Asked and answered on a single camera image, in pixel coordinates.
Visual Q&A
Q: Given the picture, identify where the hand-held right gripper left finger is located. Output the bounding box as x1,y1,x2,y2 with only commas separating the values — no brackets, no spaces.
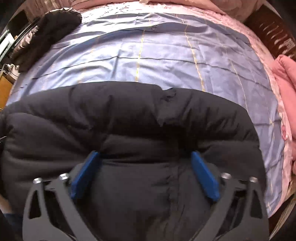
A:
22,151,100,241

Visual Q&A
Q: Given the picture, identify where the dark wooden headboard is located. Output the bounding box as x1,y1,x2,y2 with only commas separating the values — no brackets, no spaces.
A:
243,13,296,61

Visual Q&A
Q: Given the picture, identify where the pink folded quilt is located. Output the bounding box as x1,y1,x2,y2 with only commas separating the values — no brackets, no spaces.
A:
274,54,296,142

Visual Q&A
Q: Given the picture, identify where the black desk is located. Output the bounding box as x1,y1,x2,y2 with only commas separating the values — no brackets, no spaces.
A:
0,14,40,66

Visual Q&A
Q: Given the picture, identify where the black hooded puffer jacket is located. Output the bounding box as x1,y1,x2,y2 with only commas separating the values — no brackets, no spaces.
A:
0,82,267,241

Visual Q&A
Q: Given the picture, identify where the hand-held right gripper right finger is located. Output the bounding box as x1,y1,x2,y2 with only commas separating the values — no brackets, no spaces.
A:
191,151,270,241

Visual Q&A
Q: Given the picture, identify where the brown puffer jacket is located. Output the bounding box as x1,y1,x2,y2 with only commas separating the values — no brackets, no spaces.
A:
10,10,83,73

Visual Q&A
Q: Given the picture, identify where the blue checked sheet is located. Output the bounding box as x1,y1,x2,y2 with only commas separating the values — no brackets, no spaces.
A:
6,11,287,219

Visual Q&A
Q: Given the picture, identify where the yellow wooden cabinet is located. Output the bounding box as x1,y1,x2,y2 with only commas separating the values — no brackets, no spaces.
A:
0,69,18,110

